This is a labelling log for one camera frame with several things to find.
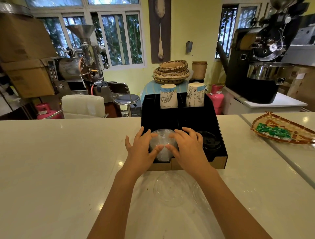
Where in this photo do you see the short stack of paper cups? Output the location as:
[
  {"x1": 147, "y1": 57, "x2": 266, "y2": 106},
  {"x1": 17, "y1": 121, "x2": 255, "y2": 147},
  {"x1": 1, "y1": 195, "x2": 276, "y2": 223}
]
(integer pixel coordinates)
[{"x1": 160, "y1": 84, "x2": 178, "y2": 109}]

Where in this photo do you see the barred window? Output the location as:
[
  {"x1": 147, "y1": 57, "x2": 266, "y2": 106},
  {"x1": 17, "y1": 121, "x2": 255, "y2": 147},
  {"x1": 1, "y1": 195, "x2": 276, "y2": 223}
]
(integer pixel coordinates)
[{"x1": 215, "y1": 3, "x2": 262, "y2": 60}]

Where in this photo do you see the tall stack of paper cups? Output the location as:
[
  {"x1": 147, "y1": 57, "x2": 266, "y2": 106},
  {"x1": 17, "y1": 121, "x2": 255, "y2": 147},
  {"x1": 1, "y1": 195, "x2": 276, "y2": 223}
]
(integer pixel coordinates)
[{"x1": 186, "y1": 82, "x2": 206, "y2": 108}]

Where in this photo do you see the grey metal bucket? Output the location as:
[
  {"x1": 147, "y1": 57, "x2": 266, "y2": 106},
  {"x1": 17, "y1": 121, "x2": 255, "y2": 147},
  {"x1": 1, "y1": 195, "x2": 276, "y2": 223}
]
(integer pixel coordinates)
[{"x1": 93, "y1": 82, "x2": 114, "y2": 103}]

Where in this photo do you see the blue round table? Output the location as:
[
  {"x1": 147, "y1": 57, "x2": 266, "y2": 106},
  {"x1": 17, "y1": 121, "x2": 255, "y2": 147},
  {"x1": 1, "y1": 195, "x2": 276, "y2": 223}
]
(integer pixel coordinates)
[{"x1": 142, "y1": 79, "x2": 190, "y2": 98}]

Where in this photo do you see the person's right forearm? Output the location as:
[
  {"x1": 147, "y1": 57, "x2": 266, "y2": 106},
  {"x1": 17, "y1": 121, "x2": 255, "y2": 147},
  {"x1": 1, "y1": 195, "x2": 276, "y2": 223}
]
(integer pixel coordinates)
[{"x1": 183, "y1": 164, "x2": 273, "y2": 239}]

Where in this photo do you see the stack of clear plastic lids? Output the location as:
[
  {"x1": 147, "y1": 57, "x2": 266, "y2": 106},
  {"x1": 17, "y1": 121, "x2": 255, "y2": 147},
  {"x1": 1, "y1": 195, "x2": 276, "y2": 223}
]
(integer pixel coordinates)
[{"x1": 148, "y1": 128, "x2": 179, "y2": 163}]

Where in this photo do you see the woven bamboo tray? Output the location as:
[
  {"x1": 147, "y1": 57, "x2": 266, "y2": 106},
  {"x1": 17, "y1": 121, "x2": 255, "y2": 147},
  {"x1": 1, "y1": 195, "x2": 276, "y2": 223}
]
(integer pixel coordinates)
[{"x1": 251, "y1": 112, "x2": 315, "y2": 145}]

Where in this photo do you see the single clear plastic lid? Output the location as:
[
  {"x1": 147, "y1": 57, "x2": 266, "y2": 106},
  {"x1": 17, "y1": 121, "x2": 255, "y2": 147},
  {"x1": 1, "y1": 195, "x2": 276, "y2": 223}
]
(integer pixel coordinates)
[
  {"x1": 153, "y1": 171, "x2": 191, "y2": 208},
  {"x1": 192, "y1": 181, "x2": 210, "y2": 210}
]

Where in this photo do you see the chrome chair with dark seat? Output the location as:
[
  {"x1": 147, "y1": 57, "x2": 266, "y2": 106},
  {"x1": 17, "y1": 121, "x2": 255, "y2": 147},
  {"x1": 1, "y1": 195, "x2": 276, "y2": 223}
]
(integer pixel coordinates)
[{"x1": 108, "y1": 82, "x2": 140, "y2": 118}]

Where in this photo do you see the pile of green packets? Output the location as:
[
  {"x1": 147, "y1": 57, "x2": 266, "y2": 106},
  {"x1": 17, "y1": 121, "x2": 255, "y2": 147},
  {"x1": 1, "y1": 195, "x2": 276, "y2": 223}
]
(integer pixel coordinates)
[{"x1": 255, "y1": 122, "x2": 292, "y2": 139}]

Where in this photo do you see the white cabinet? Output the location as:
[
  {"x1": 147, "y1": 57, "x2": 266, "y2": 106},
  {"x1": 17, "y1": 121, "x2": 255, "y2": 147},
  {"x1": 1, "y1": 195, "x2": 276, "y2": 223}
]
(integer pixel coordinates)
[{"x1": 222, "y1": 86, "x2": 308, "y2": 115}]

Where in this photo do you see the black coffee roaster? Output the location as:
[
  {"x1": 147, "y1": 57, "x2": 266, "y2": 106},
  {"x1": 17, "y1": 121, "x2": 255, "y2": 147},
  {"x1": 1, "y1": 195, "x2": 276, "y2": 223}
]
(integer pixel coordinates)
[{"x1": 225, "y1": 0, "x2": 311, "y2": 104}]

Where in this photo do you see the silver coffee roaster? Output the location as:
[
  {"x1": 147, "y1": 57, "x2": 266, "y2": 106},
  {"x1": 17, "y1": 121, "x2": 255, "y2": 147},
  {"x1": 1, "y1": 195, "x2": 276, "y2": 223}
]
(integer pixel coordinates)
[{"x1": 46, "y1": 24, "x2": 110, "y2": 96}]

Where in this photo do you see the stack of woven baskets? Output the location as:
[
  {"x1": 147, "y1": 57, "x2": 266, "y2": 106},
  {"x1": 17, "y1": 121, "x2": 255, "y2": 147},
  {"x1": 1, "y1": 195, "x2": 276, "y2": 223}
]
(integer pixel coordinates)
[{"x1": 152, "y1": 60, "x2": 190, "y2": 85}]

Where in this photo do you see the person's left forearm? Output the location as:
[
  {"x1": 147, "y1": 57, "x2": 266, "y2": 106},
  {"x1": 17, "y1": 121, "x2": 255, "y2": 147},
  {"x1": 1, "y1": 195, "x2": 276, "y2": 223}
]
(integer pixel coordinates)
[{"x1": 87, "y1": 166, "x2": 148, "y2": 239}]

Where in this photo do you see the large cardboard box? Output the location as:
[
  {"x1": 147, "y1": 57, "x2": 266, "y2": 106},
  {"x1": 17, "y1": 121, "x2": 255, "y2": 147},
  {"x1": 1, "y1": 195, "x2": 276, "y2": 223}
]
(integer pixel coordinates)
[{"x1": 0, "y1": 12, "x2": 58, "y2": 63}]

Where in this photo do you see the white padded chair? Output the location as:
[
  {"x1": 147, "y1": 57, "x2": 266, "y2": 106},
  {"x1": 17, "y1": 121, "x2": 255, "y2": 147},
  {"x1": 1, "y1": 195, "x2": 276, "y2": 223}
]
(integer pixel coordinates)
[{"x1": 61, "y1": 95, "x2": 106, "y2": 119}]

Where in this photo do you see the cardboard box with white label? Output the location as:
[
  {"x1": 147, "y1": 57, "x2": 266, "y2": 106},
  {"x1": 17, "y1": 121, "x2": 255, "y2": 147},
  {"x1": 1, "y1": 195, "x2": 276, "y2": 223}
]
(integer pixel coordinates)
[{"x1": 286, "y1": 66, "x2": 315, "y2": 112}]

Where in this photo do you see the pink gas cylinder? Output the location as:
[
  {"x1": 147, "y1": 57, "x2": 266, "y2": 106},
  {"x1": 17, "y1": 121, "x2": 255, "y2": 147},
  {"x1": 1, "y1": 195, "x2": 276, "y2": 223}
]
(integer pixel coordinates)
[
  {"x1": 207, "y1": 84, "x2": 225, "y2": 115},
  {"x1": 36, "y1": 103, "x2": 62, "y2": 120}
]

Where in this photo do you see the white framed window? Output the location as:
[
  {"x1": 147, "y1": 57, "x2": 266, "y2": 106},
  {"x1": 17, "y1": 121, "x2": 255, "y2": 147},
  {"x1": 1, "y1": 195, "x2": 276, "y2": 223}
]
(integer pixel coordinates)
[{"x1": 25, "y1": 0, "x2": 146, "y2": 71}]

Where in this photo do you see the stack of black lids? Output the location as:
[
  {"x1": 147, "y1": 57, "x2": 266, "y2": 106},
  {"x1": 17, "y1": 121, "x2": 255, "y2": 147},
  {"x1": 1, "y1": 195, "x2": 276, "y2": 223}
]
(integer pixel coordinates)
[{"x1": 197, "y1": 131, "x2": 221, "y2": 150}]

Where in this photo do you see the dark wall hanging with spoon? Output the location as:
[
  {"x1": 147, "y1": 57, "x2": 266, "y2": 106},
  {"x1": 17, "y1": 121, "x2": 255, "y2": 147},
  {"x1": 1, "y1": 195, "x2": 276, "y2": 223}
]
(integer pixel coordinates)
[{"x1": 148, "y1": 0, "x2": 172, "y2": 64}]

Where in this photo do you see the small cardboard box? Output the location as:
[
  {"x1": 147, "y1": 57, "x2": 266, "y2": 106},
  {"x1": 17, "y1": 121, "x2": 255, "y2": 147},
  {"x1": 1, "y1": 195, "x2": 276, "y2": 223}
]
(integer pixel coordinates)
[{"x1": 1, "y1": 59, "x2": 56, "y2": 99}]

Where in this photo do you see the person's right hand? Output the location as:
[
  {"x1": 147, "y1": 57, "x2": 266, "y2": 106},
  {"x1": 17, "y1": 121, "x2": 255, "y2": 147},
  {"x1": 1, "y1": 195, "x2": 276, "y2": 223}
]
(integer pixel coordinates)
[{"x1": 165, "y1": 127, "x2": 210, "y2": 176}]

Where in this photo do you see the black cup organizer box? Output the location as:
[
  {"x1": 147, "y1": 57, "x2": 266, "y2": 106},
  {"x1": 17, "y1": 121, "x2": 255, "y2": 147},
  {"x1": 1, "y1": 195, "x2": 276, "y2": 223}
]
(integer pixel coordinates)
[{"x1": 140, "y1": 92, "x2": 228, "y2": 171}]

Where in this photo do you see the person's left hand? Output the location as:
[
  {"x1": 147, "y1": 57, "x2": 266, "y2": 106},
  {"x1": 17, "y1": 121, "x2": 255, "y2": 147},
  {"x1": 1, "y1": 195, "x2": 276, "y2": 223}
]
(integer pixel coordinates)
[{"x1": 125, "y1": 126, "x2": 164, "y2": 174}]

